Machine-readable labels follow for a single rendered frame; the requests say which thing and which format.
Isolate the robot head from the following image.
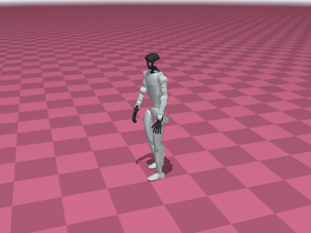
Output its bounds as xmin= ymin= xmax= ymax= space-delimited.
xmin=145 ymin=53 xmax=160 ymax=74

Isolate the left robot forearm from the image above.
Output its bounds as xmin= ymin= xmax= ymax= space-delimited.
xmin=157 ymin=96 xmax=167 ymax=121

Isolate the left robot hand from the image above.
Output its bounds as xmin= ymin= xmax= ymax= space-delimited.
xmin=152 ymin=117 xmax=163 ymax=134

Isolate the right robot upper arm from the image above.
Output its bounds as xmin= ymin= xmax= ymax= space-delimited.
xmin=140 ymin=71 xmax=148 ymax=94

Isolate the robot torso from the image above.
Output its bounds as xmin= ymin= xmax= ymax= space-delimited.
xmin=145 ymin=70 xmax=164 ymax=118

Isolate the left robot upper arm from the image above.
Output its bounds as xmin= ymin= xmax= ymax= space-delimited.
xmin=158 ymin=74 xmax=168 ymax=100

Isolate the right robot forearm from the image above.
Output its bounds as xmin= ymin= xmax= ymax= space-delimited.
xmin=135 ymin=92 xmax=145 ymax=109

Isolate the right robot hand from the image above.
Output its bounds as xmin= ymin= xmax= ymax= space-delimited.
xmin=132 ymin=105 xmax=139 ymax=123

